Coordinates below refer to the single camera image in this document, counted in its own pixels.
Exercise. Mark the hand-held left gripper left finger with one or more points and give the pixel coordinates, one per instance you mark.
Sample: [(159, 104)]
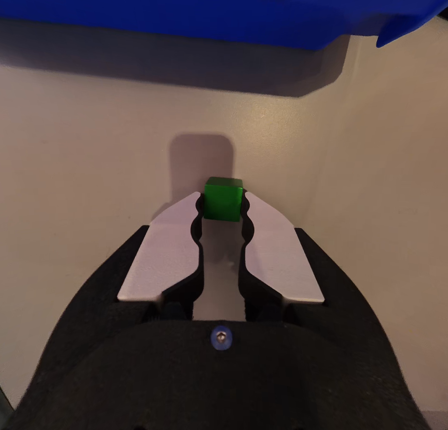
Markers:
[(161, 258)]

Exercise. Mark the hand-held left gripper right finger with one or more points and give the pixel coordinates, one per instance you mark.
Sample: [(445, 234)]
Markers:
[(280, 258)]

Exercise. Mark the green wooden cube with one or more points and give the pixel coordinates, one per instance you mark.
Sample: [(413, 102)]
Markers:
[(222, 200)]

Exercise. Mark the blue plastic bin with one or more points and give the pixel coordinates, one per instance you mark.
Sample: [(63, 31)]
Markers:
[(210, 10)]

